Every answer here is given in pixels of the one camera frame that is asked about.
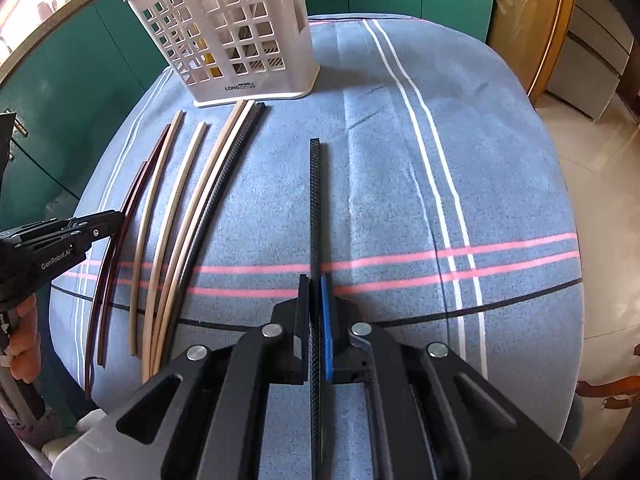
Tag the black textured chopstick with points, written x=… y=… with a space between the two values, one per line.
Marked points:
x=253 y=122
x=315 y=210

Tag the person's left hand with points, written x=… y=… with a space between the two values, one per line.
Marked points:
x=27 y=345

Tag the beige wooden chopstick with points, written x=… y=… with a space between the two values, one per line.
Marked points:
x=243 y=121
x=236 y=120
x=198 y=138
x=176 y=127

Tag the dark brown chopstick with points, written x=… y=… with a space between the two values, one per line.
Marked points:
x=163 y=140
x=141 y=176

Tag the grey drawer cabinet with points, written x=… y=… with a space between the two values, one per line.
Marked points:
x=595 y=50

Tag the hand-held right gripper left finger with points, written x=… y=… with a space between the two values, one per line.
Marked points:
x=301 y=340

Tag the black flat panel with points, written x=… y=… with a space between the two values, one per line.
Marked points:
x=6 y=135

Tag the kitchen counter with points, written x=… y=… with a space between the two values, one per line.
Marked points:
x=30 y=20

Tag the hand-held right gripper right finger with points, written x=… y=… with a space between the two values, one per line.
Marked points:
x=327 y=330

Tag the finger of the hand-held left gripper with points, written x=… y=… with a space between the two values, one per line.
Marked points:
x=40 y=227
x=102 y=227

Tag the white plastic utensil basket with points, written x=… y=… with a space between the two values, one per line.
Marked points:
x=220 y=91

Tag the wooden chair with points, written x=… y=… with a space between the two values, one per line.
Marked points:
x=607 y=390

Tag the blue striped tablecloth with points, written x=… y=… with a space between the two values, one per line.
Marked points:
x=400 y=185

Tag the wooden framed glass door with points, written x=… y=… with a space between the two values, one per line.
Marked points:
x=525 y=20

